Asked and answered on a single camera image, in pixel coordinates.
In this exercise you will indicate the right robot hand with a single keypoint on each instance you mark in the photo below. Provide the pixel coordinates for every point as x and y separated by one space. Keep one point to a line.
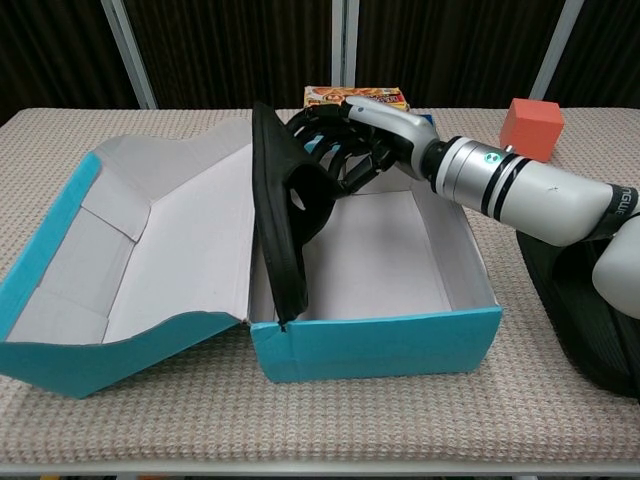
390 130

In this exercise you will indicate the black slipper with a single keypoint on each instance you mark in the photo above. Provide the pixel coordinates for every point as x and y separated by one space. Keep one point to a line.
280 200
575 325

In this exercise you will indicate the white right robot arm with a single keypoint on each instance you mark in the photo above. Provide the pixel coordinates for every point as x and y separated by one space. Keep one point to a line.
525 185

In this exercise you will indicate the light blue shoe box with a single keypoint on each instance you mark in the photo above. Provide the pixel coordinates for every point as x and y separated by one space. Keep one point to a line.
375 350

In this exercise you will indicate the yellow biscuit packet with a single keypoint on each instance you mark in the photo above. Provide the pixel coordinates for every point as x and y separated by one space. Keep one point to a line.
325 94

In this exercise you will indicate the dark brown curtain panel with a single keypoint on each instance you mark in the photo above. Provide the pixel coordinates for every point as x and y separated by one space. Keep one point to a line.
225 50
610 50
50 50
450 50

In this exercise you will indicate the orange cube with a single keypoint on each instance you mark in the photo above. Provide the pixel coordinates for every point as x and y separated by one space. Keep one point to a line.
535 125

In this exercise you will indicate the beige woven table cloth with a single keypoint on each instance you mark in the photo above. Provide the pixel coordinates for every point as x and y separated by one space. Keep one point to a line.
350 425

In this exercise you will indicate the white frame post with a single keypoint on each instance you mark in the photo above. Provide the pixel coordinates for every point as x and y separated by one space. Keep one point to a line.
556 50
345 40
129 55

